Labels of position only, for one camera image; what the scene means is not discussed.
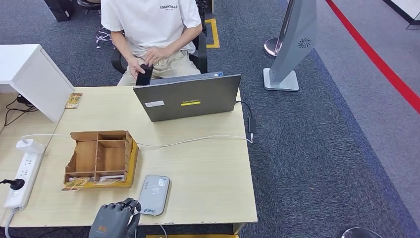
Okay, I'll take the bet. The white power strip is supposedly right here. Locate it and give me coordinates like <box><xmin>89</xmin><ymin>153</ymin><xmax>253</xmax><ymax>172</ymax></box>
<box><xmin>3</xmin><ymin>151</ymin><xmax>43</xmax><ymax>210</ymax></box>

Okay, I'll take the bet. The chrome round base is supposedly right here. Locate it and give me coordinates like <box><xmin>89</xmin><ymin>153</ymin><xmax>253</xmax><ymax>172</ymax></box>
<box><xmin>341</xmin><ymin>227</ymin><xmax>383</xmax><ymax>238</ymax></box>

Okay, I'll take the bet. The wooden card organizer box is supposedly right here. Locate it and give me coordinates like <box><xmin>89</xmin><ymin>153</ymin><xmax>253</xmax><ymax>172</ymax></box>
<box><xmin>63</xmin><ymin>130</ymin><xmax>140</xmax><ymax>189</ymax></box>

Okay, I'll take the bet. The white cabinet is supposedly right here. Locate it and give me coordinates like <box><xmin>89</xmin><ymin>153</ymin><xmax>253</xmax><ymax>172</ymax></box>
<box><xmin>0</xmin><ymin>44</ymin><xmax>75</xmax><ymax>123</ymax></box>

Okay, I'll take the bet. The black laptop adapter cable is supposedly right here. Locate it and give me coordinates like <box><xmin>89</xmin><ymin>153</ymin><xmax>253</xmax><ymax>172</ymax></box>
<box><xmin>234</xmin><ymin>100</ymin><xmax>257</xmax><ymax>143</ymax></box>

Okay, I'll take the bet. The yellow floor tape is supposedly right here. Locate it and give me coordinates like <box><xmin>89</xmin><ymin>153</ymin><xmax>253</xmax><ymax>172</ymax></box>
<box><xmin>204</xmin><ymin>18</ymin><xmax>221</xmax><ymax>49</ymax></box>

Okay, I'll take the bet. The black box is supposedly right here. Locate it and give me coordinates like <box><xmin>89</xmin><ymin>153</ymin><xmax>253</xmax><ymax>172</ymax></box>
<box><xmin>43</xmin><ymin>0</ymin><xmax>75</xmax><ymax>22</ymax></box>

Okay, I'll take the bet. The black office chair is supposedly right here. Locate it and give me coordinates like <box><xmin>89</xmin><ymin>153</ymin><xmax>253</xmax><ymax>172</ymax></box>
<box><xmin>110</xmin><ymin>0</ymin><xmax>210</xmax><ymax>75</ymax></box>

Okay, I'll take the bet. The grey card reader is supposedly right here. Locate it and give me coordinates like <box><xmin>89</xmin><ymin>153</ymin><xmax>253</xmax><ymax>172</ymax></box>
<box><xmin>139</xmin><ymin>175</ymin><xmax>171</xmax><ymax>217</ymax></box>

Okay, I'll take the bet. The person's right hand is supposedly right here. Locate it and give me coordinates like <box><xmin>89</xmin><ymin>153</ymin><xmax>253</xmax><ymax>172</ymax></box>
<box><xmin>127</xmin><ymin>56</ymin><xmax>147</xmax><ymax>80</ymax></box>

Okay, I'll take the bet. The person's left hand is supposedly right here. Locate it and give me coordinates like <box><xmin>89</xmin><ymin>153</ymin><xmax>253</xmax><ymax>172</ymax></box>
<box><xmin>144</xmin><ymin>46</ymin><xmax>171</xmax><ymax>66</ymax></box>

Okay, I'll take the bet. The chrome stanchion post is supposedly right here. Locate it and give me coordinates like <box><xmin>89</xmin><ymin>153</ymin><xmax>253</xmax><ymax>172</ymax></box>
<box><xmin>263</xmin><ymin>0</ymin><xmax>294</xmax><ymax>59</ymax></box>

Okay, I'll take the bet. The black power plug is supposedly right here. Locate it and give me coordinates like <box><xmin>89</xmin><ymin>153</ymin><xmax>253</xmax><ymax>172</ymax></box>
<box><xmin>0</xmin><ymin>178</ymin><xmax>26</xmax><ymax>191</ymax></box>

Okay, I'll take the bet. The red floor tape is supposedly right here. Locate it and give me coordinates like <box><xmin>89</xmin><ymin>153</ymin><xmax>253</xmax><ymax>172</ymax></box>
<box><xmin>324</xmin><ymin>0</ymin><xmax>420</xmax><ymax>116</ymax></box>

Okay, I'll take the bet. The white charging cable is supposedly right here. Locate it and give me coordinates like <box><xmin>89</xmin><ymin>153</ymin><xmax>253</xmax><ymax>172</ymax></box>
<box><xmin>20</xmin><ymin>134</ymin><xmax>254</xmax><ymax>151</ymax></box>

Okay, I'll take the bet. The gold patterned key card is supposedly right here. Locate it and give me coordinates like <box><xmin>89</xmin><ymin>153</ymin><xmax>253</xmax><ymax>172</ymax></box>
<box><xmin>61</xmin><ymin>177</ymin><xmax>91</xmax><ymax>192</ymax></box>
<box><xmin>93</xmin><ymin>178</ymin><xmax>123</xmax><ymax>186</ymax></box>
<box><xmin>65</xmin><ymin>93</ymin><xmax>83</xmax><ymax>110</ymax></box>

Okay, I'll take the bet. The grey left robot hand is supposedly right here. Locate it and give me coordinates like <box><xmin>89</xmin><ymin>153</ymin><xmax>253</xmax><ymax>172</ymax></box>
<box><xmin>88</xmin><ymin>198</ymin><xmax>142</xmax><ymax>238</ymax></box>

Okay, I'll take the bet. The black smartphone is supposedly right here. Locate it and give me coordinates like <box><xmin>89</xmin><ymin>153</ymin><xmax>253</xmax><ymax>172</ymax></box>
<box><xmin>135</xmin><ymin>63</ymin><xmax>154</xmax><ymax>87</ymax></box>

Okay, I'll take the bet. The person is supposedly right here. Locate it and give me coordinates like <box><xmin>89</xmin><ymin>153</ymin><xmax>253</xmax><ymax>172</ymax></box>
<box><xmin>100</xmin><ymin>0</ymin><xmax>204</xmax><ymax>87</ymax></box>

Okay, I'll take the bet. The black cable bundle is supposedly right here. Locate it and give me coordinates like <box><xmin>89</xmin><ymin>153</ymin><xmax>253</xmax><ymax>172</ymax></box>
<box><xmin>3</xmin><ymin>94</ymin><xmax>39</xmax><ymax>127</ymax></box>

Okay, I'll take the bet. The grey power strip cord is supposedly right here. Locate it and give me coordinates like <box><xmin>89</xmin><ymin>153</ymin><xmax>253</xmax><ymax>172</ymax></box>
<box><xmin>3</xmin><ymin>207</ymin><xmax>17</xmax><ymax>238</ymax></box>

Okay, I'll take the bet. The grey laptop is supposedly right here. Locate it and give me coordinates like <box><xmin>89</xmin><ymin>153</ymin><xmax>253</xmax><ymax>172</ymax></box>
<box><xmin>133</xmin><ymin>71</ymin><xmax>242</xmax><ymax>123</ymax></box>

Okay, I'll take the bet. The black stool chrome base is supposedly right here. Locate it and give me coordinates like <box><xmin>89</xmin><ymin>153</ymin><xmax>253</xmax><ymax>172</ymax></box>
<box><xmin>77</xmin><ymin>0</ymin><xmax>113</xmax><ymax>49</ymax></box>

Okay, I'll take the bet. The grey kiosk stand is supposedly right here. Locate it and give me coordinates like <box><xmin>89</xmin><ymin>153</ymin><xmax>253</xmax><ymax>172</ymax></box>
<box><xmin>263</xmin><ymin>0</ymin><xmax>318</xmax><ymax>92</ymax></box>

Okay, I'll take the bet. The white partition board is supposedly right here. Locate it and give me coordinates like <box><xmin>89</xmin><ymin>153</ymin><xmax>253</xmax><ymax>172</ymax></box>
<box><xmin>382</xmin><ymin>0</ymin><xmax>420</xmax><ymax>31</ymax></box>

